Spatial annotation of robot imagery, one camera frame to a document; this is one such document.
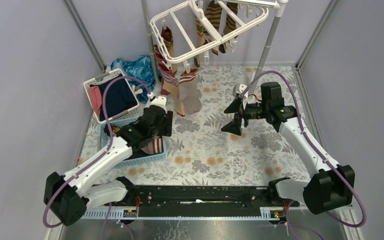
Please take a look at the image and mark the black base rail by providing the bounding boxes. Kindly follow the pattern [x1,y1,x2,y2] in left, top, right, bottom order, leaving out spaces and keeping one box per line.
[111,185,291,218]

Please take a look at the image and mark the dark navy cloth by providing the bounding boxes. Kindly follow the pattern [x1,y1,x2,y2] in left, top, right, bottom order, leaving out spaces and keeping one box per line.
[90,79,138,121]

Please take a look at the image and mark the red striped sock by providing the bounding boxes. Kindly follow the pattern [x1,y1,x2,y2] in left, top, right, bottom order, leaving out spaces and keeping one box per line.
[172,93,186,117]
[153,44,179,98]

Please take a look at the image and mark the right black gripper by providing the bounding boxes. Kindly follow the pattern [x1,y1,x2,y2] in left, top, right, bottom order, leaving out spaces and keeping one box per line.
[220,97,269,136]

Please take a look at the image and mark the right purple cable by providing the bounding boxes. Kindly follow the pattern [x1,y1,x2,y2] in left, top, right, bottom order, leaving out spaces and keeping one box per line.
[241,70,368,240]

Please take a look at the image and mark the pile of socks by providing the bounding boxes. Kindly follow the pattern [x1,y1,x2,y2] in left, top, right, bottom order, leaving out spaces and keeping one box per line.
[104,124,164,159]

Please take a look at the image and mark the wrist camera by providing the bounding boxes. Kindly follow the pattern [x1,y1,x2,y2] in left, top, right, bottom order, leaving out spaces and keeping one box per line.
[150,95,167,112]
[232,83,249,99]

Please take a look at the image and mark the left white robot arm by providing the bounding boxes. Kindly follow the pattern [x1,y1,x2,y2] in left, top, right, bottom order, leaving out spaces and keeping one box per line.
[42,104,173,228]

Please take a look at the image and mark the pink cloth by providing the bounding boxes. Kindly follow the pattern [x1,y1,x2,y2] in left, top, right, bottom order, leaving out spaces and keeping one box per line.
[87,85,102,118]

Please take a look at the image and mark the white sock hanger frame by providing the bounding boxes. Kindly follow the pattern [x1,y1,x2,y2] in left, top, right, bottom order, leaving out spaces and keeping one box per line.
[149,0,281,64]

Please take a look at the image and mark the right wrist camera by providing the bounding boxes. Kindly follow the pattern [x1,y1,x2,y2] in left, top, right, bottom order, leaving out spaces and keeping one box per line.
[232,83,249,99]

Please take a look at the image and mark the white laundry basket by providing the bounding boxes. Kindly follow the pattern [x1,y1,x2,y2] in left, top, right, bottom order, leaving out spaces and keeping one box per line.
[83,68,140,124]

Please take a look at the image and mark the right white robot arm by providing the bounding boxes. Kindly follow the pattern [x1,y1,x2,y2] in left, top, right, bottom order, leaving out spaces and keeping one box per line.
[221,82,355,215]

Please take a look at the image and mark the blue patterned cloth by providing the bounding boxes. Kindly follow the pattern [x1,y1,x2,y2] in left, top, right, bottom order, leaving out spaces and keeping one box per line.
[110,55,156,91]

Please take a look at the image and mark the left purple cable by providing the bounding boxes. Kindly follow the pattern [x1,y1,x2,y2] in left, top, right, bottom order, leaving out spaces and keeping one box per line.
[42,75,156,240]

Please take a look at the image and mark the purple cable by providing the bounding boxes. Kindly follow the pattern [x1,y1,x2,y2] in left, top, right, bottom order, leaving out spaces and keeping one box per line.
[42,75,156,240]
[241,70,368,240]

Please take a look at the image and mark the silver drying rack stand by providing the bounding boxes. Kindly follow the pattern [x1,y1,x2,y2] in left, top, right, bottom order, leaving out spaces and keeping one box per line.
[140,0,290,100]

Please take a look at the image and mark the blue laundry basket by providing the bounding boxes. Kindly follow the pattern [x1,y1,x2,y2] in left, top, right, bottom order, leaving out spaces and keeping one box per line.
[97,117,167,168]

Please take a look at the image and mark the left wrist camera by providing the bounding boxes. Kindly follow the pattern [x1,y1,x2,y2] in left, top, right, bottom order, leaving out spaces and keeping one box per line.
[150,95,167,112]

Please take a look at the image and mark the brown patterned hanging sock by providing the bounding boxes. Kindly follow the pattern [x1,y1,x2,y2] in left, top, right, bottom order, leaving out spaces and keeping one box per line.
[219,2,238,54]

